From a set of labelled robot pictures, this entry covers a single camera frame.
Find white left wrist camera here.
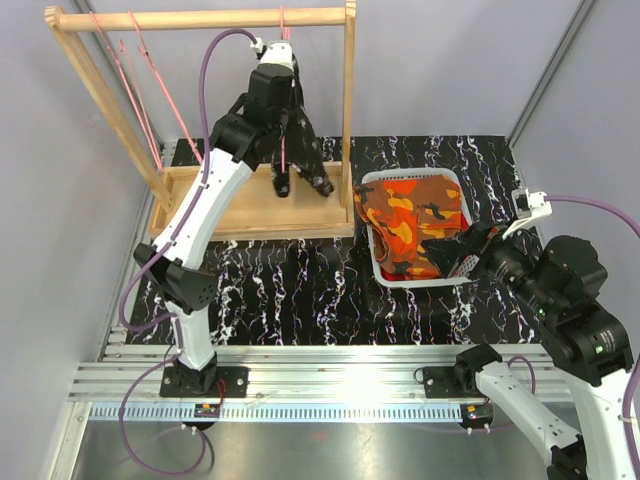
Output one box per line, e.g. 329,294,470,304
251,37,294,70

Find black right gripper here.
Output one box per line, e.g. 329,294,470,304
421,213,559,317

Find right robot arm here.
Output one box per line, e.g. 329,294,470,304
421,224,639,479

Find black white patterned trousers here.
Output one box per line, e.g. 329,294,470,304
270,57,334,198

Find pink wire hanger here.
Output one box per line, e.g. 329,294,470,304
127,11,203,165
88,11,164,173
279,6,291,174

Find aluminium mounting rail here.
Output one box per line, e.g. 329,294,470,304
69,344,466,404

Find white slotted cable duct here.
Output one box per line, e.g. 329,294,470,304
89,402,493,423

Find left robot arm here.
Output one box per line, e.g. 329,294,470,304
134,64,294,397

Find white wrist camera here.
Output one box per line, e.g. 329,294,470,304
502,188,552,240
251,37,294,70

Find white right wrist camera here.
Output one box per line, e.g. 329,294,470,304
502,188,552,240

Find orange patterned trousers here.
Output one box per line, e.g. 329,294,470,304
353,175,469,280

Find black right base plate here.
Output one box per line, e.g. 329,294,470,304
413,366,477,399

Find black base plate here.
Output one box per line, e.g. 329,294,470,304
413,366,477,399
159,365,250,399

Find wooden clothes rack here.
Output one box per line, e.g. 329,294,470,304
44,1,357,241

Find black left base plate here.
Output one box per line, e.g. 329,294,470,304
159,365,250,399

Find white plastic basket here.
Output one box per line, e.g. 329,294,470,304
354,167,472,289

